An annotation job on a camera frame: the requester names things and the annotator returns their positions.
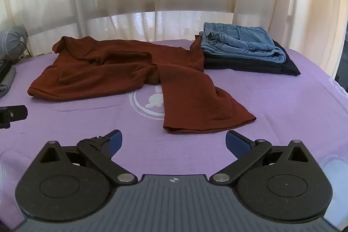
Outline rust brown pants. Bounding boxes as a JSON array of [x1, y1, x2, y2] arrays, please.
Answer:
[[27, 36, 257, 135]]

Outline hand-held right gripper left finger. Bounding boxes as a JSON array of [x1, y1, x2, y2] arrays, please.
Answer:
[[40, 129, 137, 185]]

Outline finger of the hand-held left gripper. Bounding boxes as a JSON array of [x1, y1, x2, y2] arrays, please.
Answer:
[[0, 105, 28, 130]]

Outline folded black pants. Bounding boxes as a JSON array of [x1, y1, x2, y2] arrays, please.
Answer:
[[194, 34, 302, 77]]

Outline folded blue jeans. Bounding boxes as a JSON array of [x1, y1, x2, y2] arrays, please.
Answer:
[[199, 22, 288, 64]]

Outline grey clothes pile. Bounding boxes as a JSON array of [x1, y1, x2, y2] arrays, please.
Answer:
[[0, 25, 29, 62]]

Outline grey folded cloth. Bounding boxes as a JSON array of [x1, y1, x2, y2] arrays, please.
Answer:
[[0, 59, 17, 99]]

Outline beige curtain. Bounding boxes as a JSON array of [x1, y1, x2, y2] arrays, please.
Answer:
[[268, 0, 348, 79]]

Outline dark glass door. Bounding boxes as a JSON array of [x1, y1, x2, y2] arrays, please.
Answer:
[[335, 29, 348, 87]]

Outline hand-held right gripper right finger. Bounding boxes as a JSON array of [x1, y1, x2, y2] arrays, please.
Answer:
[[210, 130, 311, 184]]

